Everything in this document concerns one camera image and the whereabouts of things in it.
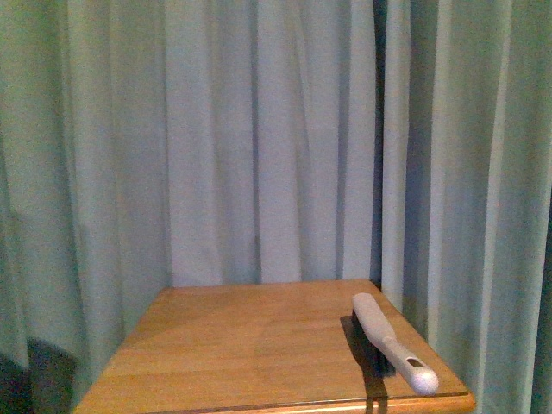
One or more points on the beige hand brush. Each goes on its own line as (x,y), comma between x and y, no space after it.
(393,356)

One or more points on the light grey curtain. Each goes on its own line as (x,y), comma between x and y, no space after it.
(154,143)

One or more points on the wooden nightstand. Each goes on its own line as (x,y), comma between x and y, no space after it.
(275,348)

